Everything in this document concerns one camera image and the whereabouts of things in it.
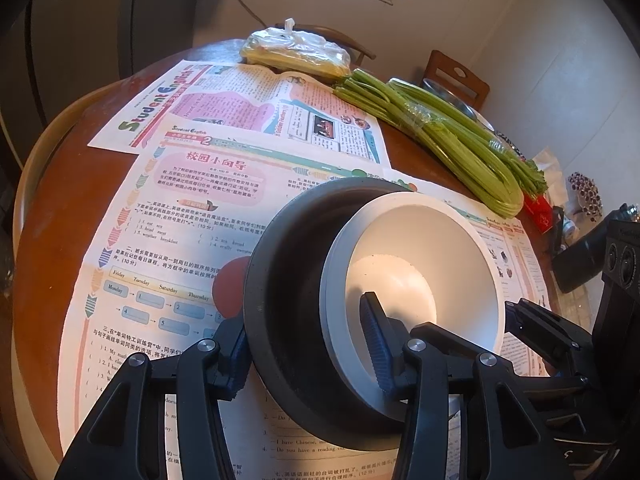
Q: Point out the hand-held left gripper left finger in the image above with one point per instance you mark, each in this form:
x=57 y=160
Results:
x=235 y=360

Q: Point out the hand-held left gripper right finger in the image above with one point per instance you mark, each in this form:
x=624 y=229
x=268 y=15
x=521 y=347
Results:
x=377 y=340

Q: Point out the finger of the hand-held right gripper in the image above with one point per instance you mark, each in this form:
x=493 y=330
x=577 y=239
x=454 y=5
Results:
x=550 y=340

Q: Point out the large red paper bowl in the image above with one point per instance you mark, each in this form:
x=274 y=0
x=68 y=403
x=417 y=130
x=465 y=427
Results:
x=330 y=300

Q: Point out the stainless steel bowl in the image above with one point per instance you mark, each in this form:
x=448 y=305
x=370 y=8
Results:
x=290 y=280

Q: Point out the black thermos bottle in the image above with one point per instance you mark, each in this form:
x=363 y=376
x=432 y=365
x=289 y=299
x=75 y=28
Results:
x=580 y=260

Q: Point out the red tissue box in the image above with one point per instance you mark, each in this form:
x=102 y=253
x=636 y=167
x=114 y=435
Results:
x=542 y=210

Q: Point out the dotted dried flower bunch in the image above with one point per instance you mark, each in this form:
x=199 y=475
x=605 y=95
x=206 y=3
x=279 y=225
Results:
x=584 y=195

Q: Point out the large exercise newspaper sheet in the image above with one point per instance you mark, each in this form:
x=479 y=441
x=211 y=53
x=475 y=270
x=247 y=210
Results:
x=175 y=220

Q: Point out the green celery bunch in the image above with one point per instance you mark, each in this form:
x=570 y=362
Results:
x=450 y=155
x=465 y=125

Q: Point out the steel basin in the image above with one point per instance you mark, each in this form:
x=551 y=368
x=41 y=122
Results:
x=447 y=97

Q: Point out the pink headline newspaper sheet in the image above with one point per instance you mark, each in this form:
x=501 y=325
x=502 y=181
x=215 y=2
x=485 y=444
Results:
x=225 y=105

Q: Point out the brown wooden chair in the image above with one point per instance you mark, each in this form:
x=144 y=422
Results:
x=457 y=75

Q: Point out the plastic bag of yellow food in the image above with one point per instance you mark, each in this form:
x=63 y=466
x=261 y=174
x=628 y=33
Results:
x=295 y=55

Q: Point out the beige chair backrest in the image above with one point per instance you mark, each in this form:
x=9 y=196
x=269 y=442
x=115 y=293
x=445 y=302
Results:
x=45 y=130

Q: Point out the curved-back wooden chair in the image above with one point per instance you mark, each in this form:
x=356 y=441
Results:
x=350 y=42

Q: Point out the grey refrigerator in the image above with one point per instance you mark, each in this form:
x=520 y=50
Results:
x=65 y=25

